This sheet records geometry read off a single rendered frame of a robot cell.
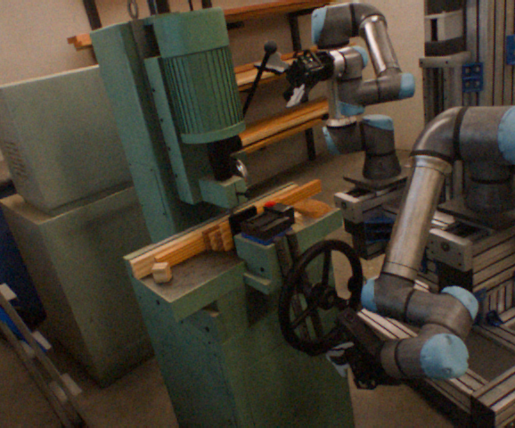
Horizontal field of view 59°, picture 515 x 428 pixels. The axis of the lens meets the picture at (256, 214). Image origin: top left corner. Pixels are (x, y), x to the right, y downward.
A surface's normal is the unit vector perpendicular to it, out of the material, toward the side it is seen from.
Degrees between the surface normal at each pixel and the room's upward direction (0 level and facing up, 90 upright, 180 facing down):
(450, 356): 60
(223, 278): 90
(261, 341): 90
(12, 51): 90
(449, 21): 90
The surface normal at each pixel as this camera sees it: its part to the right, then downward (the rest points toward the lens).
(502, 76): 0.45, 0.27
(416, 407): -0.18, -0.91
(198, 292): 0.62, 0.19
